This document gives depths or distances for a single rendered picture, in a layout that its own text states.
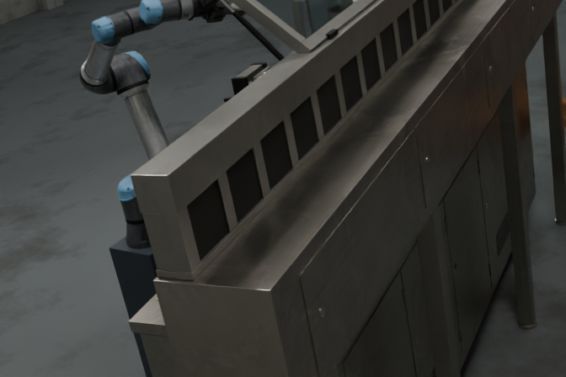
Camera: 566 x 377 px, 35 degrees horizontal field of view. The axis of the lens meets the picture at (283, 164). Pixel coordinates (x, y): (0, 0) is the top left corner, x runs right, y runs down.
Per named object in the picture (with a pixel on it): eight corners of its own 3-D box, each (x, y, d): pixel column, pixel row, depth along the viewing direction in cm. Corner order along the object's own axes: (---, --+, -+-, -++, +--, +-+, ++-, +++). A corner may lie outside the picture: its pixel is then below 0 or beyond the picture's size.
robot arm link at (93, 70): (66, 79, 308) (89, 10, 265) (95, 69, 313) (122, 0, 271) (81, 108, 306) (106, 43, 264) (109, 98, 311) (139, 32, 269)
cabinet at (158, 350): (421, 206, 498) (401, 61, 466) (538, 210, 469) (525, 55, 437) (200, 550, 295) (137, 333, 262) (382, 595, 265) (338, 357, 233)
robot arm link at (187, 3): (176, -10, 268) (184, 12, 266) (189, -12, 271) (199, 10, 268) (169, 4, 275) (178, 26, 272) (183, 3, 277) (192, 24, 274)
